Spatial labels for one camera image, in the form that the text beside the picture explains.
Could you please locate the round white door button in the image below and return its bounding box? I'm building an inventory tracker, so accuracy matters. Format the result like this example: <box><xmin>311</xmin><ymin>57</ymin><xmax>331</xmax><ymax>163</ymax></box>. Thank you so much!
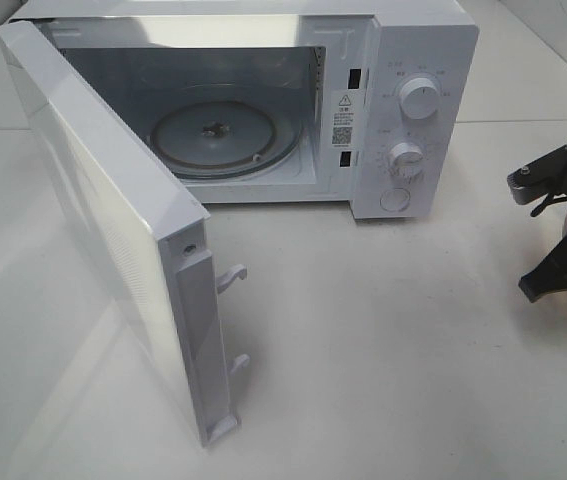
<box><xmin>379</xmin><ymin>187</ymin><xmax>410</xmax><ymax>212</ymax></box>

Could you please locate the white timer knob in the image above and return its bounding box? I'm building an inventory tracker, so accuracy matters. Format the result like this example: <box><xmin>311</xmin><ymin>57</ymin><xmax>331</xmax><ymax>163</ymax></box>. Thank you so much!
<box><xmin>388</xmin><ymin>142</ymin><xmax>424</xmax><ymax>178</ymax></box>

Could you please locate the white microwave door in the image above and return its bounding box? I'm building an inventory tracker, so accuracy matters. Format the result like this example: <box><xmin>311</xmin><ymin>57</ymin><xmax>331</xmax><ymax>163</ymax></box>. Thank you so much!
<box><xmin>0</xmin><ymin>21</ymin><xmax>248</xmax><ymax>444</ymax></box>

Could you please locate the upper white power knob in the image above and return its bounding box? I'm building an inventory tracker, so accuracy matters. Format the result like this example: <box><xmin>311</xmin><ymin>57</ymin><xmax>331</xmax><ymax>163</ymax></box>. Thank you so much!
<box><xmin>397</xmin><ymin>74</ymin><xmax>441</xmax><ymax>120</ymax></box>

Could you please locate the white microwave oven body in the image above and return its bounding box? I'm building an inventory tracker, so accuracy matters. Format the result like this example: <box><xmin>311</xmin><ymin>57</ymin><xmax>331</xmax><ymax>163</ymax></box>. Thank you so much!
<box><xmin>2</xmin><ymin>1</ymin><xmax>479</xmax><ymax>220</ymax></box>

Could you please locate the black camera cable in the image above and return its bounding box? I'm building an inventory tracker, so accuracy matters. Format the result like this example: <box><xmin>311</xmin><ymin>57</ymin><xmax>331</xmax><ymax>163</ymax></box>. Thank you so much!
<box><xmin>530</xmin><ymin>122</ymin><xmax>567</xmax><ymax>219</ymax></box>

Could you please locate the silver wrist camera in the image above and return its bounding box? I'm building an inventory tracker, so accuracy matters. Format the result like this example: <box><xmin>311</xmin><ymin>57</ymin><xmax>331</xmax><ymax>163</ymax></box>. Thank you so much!
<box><xmin>507</xmin><ymin>144</ymin><xmax>567</xmax><ymax>205</ymax></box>

